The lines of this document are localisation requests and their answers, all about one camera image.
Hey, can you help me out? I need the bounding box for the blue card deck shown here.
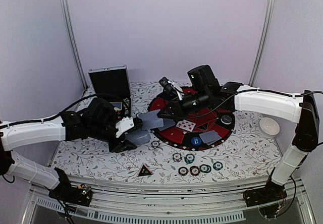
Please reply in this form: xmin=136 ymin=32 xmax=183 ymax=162
xmin=126 ymin=130 xmax=151 ymax=145

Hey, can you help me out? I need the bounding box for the aluminium poker case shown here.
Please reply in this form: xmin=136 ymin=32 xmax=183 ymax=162
xmin=88 ymin=65 xmax=132 ymax=114

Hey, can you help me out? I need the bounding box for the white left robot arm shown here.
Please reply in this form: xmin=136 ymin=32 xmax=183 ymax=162
xmin=1 ymin=94 xmax=142 ymax=201

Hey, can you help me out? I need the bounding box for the eight of hearts card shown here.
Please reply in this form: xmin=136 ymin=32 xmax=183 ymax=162
xmin=176 ymin=120 xmax=196 ymax=132

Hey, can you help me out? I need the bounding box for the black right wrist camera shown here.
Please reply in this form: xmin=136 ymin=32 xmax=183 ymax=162
xmin=159 ymin=77 xmax=176 ymax=94

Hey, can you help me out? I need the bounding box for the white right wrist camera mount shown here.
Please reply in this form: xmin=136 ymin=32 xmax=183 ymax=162
xmin=168 ymin=80 xmax=185 ymax=101

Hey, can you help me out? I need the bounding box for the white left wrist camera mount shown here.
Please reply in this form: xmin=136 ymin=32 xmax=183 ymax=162
xmin=115 ymin=117 xmax=134 ymax=138

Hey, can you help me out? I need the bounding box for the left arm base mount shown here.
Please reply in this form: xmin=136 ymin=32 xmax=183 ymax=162
xmin=49 ymin=183 xmax=93 ymax=207

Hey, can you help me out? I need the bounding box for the round red black poker mat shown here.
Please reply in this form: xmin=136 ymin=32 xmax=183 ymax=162
xmin=146 ymin=86 xmax=235 ymax=152

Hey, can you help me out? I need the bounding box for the boxed playing card deck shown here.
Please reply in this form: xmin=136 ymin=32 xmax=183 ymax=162
xmin=111 ymin=102 xmax=123 ymax=110

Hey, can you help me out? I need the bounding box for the black triangular dealer plate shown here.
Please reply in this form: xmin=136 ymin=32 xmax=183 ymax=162
xmin=138 ymin=164 xmax=153 ymax=177

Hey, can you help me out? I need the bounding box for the red black 100 chip pile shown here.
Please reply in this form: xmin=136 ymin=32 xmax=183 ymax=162
xmin=189 ymin=166 xmax=200 ymax=176
xmin=178 ymin=166 xmax=189 ymax=176

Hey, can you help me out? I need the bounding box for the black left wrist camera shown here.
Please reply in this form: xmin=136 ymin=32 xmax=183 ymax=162
xmin=132 ymin=118 xmax=143 ymax=131

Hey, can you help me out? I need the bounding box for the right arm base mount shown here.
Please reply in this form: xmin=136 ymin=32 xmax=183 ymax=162
xmin=243 ymin=177 xmax=287 ymax=207

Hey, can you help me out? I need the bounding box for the clear acrylic round disc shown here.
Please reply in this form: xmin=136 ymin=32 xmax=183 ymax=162
xmin=221 ymin=115 xmax=233 ymax=125

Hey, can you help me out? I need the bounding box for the green 20 chip stack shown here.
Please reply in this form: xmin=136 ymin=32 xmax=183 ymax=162
xmin=123 ymin=98 xmax=131 ymax=116

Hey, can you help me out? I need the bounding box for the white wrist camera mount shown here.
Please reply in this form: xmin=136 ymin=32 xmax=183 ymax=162
xmin=115 ymin=117 xmax=134 ymax=138
xmin=168 ymin=80 xmax=185 ymax=101

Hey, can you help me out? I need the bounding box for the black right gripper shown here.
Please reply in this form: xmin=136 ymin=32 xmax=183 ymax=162
xmin=157 ymin=88 xmax=211 ymax=122

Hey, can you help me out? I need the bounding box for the blue small blind button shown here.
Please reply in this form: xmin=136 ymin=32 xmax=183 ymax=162
xmin=191 ymin=137 xmax=202 ymax=146

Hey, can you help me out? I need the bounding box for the blue green 50 chip pile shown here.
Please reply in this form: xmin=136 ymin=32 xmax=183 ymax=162
xmin=184 ymin=153 xmax=195 ymax=164
xmin=199 ymin=164 xmax=211 ymax=174

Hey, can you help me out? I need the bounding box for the left aluminium frame post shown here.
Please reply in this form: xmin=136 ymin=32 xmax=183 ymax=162
xmin=60 ymin=0 xmax=88 ymax=89

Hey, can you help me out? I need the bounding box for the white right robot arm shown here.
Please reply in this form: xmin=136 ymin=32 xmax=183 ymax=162
xmin=158 ymin=65 xmax=320 ymax=202

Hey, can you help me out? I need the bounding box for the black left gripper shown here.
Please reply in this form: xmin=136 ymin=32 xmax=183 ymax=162
xmin=88 ymin=120 xmax=137 ymax=153

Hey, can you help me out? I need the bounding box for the white ceramic bowl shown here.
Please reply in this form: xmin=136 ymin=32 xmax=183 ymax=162
xmin=259 ymin=117 xmax=280 ymax=138

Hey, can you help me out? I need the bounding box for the single blue backed card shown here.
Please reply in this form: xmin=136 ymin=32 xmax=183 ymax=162
xmin=138 ymin=109 xmax=164 ymax=130
xmin=199 ymin=130 xmax=221 ymax=145
xmin=158 ymin=119 xmax=176 ymax=131

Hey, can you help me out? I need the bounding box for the front aluminium rail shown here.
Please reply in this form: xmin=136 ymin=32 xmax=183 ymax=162
xmin=21 ymin=176 xmax=316 ymax=224

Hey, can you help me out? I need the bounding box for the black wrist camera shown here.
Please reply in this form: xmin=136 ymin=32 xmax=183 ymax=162
xmin=159 ymin=77 xmax=176 ymax=94
xmin=132 ymin=118 xmax=143 ymax=131

